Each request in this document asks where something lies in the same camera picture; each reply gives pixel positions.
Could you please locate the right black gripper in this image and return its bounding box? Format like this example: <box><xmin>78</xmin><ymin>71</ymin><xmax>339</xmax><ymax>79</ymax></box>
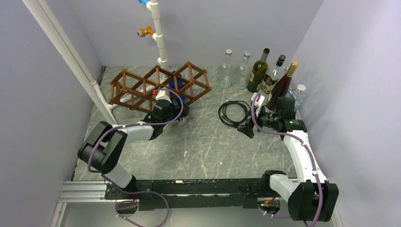
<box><xmin>237</xmin><ymin>104</ymin><xmax>281</xmax><ymax>138</ymax></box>

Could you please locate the dark bottle gold foil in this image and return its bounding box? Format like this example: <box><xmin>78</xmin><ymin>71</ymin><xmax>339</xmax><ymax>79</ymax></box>
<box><xmin>267</xmin><ymin>61</ymin><xmax>299</xmax><ymax>111</ymax></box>

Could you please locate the clear glass bottle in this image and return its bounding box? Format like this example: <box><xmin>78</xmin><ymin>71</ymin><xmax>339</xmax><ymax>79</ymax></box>
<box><xmin>232</xmin><ymin>51</ymin><xmax>251</xmax><ymax>89</ymax></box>
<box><xmin>217</xmin><ymin>49</ymin><xmax>232</xmax><ymax>88</ymax></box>

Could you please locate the clear bottle black cap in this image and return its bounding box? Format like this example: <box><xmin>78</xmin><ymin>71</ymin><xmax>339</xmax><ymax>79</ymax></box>
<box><xmin>261</xmin><ymin>54</ymin><xmax>286</xmax><ymax>95</ymax></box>

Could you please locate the olive green bottle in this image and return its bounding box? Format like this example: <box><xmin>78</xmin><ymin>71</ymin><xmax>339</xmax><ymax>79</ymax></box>
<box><xmin>246</xmin><ymin>48</ymin><xmax>270</xmax><ymax>93</ymax></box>

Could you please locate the blue labelled clear bottle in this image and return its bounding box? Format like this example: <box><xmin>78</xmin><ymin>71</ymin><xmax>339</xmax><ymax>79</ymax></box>
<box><xmin>285</xmin><ymin>84</ymin><xmax>307</xmax><ymax>112</ymax></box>

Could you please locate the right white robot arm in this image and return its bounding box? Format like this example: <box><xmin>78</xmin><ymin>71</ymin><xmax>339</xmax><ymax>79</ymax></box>
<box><xmin>237</xmin><ymin>93</ymin><xmax>339</xmax><ymax>227</ymax></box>

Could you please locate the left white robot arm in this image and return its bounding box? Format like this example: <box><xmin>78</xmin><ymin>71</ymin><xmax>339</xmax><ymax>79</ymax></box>
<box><xmin>78</xmin><ymin>99</ymin><xmax>189</xmax><ymax>199</ymax></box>

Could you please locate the brown wooden wine rack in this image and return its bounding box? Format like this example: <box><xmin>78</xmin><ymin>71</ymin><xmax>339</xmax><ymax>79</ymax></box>
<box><xmin>109</xmin><ymin>61</ymin><xmax>212</xmax><ymax>113</ymax></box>

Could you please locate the orange pipe fitting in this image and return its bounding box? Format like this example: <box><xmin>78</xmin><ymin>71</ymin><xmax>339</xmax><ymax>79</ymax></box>
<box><xmin>137</xmin><ymin>26</ymin><xmax>155</xmax><ymax>37</ymax></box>

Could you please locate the white pvc pipe stand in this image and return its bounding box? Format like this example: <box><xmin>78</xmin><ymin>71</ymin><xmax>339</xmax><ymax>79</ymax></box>
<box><xmin>138</xmin><ymin>0</ymin><xmax>167</xmax><ymax>69</ymax></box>

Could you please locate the white diagonal pole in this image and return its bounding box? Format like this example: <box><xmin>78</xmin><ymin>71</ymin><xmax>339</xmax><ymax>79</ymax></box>
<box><xmin>23</xmin><ymin>0</ymin><xmax>117</xmax><ymax>124</ymax></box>

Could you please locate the coiled black cable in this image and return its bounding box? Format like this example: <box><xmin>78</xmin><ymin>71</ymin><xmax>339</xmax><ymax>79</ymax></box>
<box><xmin>218</xmin><ymin>100</ymin><xmax>254</xmax><ymax>129</ymax></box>

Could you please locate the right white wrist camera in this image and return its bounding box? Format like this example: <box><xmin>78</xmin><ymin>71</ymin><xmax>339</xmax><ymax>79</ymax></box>
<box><xmin>251</xmin><ymin>92</ymin><xmax>266</xmax><ymax>117</ymax></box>

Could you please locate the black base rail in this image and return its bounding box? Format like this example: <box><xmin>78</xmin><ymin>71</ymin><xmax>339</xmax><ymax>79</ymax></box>
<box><xmin>105</xmin><ymin>178</ymin><xmax>276</xmax><ymax>211</ymax></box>

